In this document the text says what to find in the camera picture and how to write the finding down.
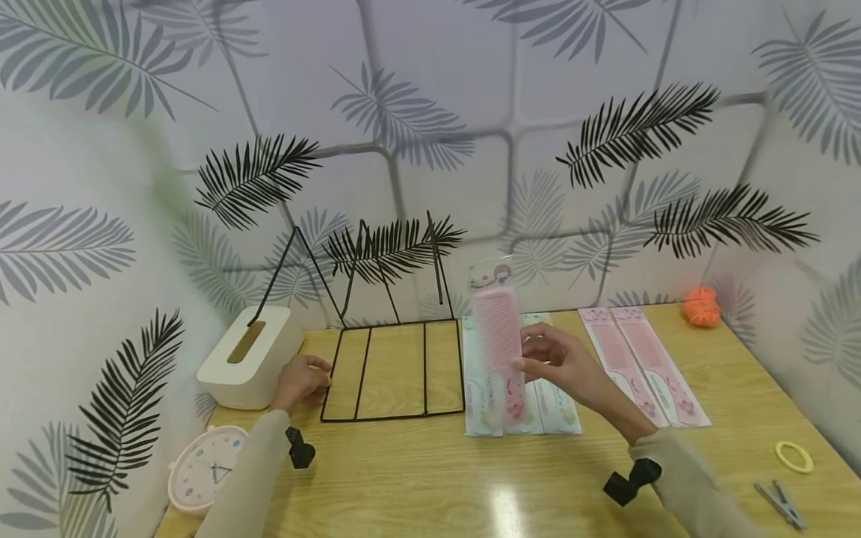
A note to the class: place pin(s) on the person's right hand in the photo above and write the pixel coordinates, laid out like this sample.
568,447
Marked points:
572,370

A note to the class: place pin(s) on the person's left hand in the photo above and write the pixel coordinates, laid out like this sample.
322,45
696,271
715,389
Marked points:
294,385

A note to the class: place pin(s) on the person's right fingers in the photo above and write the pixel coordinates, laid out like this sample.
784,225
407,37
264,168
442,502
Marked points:
548,379

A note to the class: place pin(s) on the person's right thumb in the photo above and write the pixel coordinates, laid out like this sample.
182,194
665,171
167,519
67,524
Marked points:
531,365

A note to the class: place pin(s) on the person's left fingers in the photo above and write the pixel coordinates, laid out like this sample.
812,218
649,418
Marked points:
320,377

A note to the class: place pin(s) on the person's right index finger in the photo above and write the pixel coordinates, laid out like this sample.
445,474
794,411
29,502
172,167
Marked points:
541,335

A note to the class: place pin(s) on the pink comb packet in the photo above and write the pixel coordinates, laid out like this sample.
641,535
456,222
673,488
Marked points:
615,359
662,373
498,329

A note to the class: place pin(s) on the person's right forearm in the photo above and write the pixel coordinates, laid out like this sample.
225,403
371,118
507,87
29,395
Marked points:
686,486

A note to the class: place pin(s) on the person's left forearm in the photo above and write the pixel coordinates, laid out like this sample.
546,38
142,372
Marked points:
245,478

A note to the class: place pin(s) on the black wrist band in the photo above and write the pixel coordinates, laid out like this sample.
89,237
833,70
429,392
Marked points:
301,450
631,482

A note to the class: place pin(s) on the white tissue box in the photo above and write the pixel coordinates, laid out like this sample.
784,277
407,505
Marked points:
229,381

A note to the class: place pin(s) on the pink alarm clock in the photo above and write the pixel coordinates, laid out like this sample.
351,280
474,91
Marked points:
202,467

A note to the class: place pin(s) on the orange yarn ball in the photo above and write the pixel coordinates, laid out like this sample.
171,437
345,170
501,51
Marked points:
701,308

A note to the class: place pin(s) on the grey clothes peg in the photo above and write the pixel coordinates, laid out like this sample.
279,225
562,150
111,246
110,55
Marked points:
783,508

